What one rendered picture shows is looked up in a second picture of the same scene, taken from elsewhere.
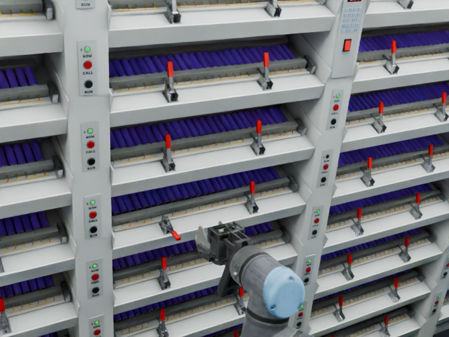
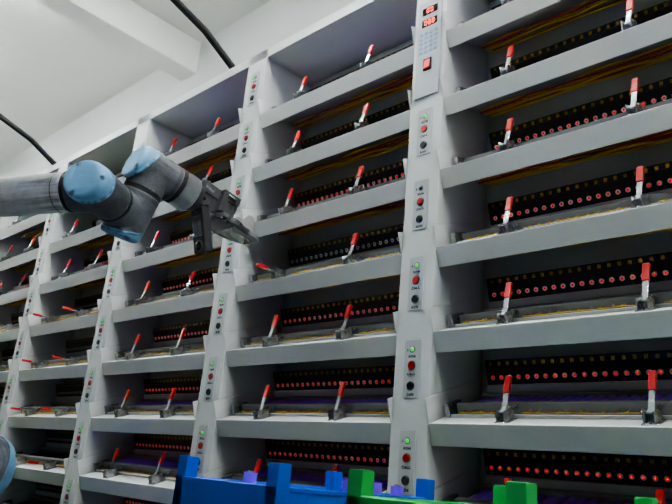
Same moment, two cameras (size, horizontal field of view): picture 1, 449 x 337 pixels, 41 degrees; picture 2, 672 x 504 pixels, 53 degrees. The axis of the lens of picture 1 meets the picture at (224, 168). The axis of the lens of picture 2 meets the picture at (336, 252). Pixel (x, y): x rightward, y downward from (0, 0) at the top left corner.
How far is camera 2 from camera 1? 2.39 m
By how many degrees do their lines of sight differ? 86
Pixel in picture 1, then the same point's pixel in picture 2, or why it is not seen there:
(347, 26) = (424, 47)
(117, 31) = (263, 113)
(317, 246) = (423, 326)
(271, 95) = (359, 133)
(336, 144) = (432, 172)
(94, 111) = (244, 169)
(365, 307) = not seen: outside the picture
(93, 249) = (225, 283)
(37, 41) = (231, 132)
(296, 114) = not seen: hidden behind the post
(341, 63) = (424, 82)
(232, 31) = (331, 91)
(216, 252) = not seen: hidden behind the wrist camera
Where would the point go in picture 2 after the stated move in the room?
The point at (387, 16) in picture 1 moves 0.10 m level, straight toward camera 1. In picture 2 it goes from (476, 22) to (434, 17)
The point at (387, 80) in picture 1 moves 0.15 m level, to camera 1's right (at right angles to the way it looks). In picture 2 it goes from (493, 84) to (529, 46)
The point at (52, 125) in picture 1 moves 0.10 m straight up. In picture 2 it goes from (226, 182) to (230, 154)
